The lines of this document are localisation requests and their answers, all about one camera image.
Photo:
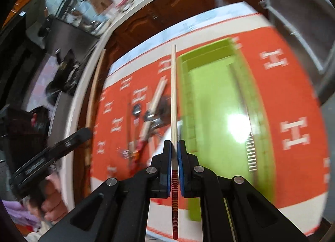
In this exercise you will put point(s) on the green plastic utensil tray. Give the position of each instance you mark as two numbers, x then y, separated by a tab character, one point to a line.
217	100

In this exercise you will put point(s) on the brown cardboard piece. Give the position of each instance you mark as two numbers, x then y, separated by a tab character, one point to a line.
100	1

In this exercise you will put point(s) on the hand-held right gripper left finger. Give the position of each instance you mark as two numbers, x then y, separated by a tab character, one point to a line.
167	171

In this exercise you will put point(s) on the metal spoon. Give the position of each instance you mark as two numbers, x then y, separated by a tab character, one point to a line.
153	120

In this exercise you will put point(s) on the small metal teaspoon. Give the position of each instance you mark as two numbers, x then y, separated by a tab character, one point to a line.
136	110

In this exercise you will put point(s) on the person's left hand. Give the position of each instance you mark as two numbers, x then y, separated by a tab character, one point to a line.
53	202

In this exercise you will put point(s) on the orange printed tablecloth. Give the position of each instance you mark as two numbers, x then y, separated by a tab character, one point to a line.
288	87

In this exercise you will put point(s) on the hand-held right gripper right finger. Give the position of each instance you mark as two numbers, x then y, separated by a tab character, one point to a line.
182	171

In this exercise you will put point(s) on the black bag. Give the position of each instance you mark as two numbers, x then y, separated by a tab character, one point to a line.
64	74

